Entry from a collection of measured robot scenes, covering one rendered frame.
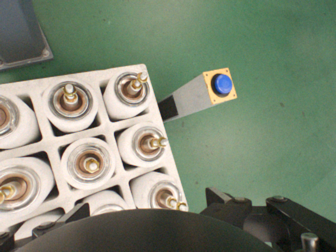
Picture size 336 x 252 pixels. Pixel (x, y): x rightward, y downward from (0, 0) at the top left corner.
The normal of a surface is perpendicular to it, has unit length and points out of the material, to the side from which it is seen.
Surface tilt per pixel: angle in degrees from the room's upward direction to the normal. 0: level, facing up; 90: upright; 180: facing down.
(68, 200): 0
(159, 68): 0
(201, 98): 90
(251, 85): 0
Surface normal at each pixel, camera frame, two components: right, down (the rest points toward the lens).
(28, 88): 0.40, -0.12
